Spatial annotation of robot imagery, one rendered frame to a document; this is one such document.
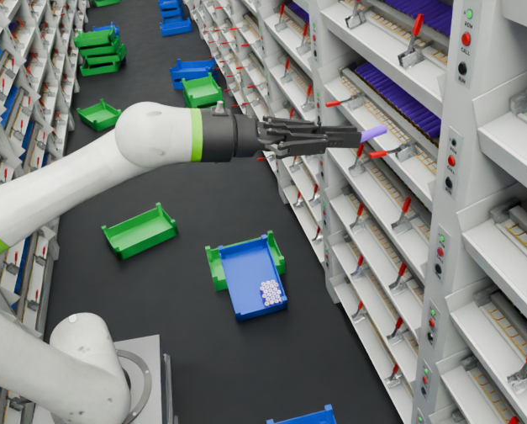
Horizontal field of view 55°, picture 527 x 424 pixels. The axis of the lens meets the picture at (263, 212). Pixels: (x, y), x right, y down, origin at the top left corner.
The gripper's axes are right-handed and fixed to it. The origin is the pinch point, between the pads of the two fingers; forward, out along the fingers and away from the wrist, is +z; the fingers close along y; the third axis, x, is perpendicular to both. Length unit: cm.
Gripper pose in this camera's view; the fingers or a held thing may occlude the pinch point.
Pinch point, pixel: (339, 136)
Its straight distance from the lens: 96.2
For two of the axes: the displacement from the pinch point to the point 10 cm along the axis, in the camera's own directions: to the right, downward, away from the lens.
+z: 9.7, -0.3, 2.4
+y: -2.1, -5.7, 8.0
